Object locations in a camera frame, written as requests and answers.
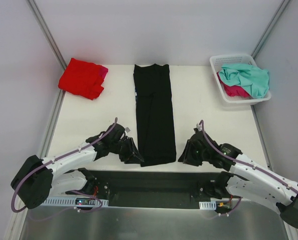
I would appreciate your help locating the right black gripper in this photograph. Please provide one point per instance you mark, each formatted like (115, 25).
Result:
(189, 152)

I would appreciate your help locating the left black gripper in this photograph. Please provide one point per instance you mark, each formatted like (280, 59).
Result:
(127, 150)

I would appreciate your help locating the black daisy t-shirt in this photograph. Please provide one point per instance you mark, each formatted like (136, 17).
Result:
(154, 114)

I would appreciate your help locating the pink t-shirt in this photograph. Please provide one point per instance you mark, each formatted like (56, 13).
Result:
(102, 72)

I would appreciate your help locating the red t-shirt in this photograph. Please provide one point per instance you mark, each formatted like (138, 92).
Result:
(81, 78)

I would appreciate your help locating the white plastic basket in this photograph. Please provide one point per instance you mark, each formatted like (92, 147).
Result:
(218, 61)

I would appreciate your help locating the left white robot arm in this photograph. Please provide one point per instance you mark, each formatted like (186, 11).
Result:
(67, 168)

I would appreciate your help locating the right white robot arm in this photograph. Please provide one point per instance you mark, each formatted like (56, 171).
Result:
(242, 177)

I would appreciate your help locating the magenta t-shirt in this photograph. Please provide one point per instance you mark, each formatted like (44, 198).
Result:
(235, 91)

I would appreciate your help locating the teal t-shirt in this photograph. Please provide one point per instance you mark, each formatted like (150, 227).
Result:
(251, 78)

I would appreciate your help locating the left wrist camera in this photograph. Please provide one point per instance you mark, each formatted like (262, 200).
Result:
(127, 130)

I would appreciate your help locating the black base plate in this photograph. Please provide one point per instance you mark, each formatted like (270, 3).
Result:
(167, 190)

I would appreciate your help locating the right white cable duct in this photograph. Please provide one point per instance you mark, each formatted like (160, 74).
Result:
(207, 205)

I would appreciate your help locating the white cable duct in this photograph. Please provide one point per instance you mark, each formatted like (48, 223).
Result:
(207, 205)
(58, 201)

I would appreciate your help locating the left white cable duct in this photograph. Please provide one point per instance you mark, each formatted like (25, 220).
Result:
(58, 201)

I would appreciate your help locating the left aluminium frame post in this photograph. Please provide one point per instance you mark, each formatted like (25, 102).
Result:
(46, 32)

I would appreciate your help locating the aluminium frame post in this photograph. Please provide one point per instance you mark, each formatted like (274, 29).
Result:
(46, 32)
(270, 27)

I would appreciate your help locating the right aluminium frame post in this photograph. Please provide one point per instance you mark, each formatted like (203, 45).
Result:
(270, 27)

